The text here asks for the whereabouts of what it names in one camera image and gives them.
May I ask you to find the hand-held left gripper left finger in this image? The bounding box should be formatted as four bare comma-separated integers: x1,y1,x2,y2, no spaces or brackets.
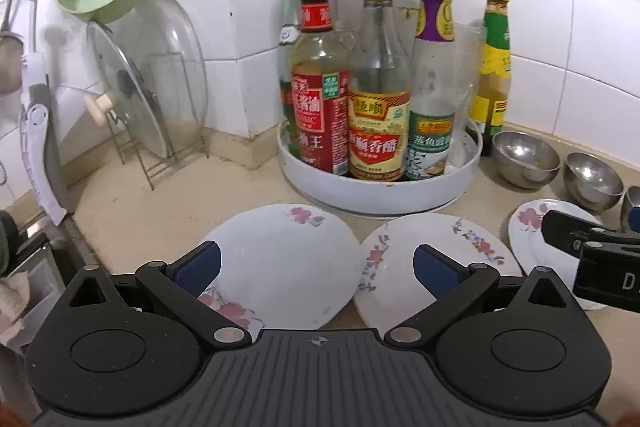
67,241,252,351

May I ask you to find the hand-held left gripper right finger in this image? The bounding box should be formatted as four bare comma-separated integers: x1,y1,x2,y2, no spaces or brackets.
384,244,576,351

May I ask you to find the stainless steel bowl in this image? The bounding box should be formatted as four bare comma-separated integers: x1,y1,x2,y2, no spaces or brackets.
621,186,640,233
563,153,625,212
491,131,561,188

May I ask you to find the small white floral plate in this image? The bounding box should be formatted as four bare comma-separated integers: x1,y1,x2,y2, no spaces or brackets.
508,199,608,311

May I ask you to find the white plate floral vine rim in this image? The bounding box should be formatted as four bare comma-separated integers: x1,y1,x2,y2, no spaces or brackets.
354,213,523,328

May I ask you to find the large white floral plate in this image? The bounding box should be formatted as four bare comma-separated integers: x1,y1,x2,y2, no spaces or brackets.
199,204,363,333

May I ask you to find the white two-tier condiment rack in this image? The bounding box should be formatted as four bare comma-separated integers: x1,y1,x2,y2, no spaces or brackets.
276,0,485,219

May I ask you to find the yellow cap vinegar bottle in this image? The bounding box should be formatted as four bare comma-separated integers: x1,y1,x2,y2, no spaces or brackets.
347,0,412,182

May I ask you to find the green yellow label oil bottle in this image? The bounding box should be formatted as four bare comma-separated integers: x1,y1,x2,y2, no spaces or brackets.
470,0,512,156

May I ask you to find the clear plastic bag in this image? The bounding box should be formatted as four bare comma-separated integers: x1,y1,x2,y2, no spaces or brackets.
452,22,487,168

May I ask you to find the beige cloth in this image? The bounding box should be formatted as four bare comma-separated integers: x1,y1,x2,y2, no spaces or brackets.
0,271,37,348

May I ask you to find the large glass pot lid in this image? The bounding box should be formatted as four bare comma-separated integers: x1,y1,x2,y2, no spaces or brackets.
112,0,209,158

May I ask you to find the purple green label sauce bottle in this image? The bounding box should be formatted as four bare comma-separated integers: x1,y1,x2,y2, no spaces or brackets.
404,0,457,182

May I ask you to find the red label sauce bottle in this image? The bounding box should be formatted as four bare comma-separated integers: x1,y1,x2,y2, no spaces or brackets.
290,0,351,175

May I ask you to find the glass lid with wooden knob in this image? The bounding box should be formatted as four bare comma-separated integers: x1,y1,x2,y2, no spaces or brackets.
84,21,171,159

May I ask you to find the white grey plastic utensil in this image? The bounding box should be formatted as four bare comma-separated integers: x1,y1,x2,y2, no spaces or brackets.
19,52,68,227

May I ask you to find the hanging metal ladle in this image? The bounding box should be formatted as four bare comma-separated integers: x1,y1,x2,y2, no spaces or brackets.
0,0,46,96

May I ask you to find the wire lid rack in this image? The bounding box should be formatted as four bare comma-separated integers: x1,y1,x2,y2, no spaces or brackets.
107,107,211,192

